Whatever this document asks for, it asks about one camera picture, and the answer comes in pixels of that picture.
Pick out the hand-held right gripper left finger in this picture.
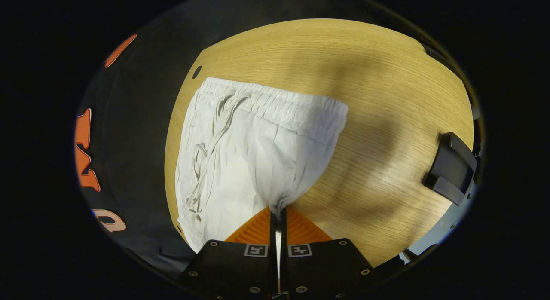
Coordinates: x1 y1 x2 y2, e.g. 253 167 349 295
178 207 276 300

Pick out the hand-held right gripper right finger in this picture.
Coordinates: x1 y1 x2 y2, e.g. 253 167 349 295
280 206 375 298

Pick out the black backdrop cloth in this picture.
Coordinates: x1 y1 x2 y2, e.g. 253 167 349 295
73 0 413 279

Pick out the black plastic object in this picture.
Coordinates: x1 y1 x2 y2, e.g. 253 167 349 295
422 132 479 206

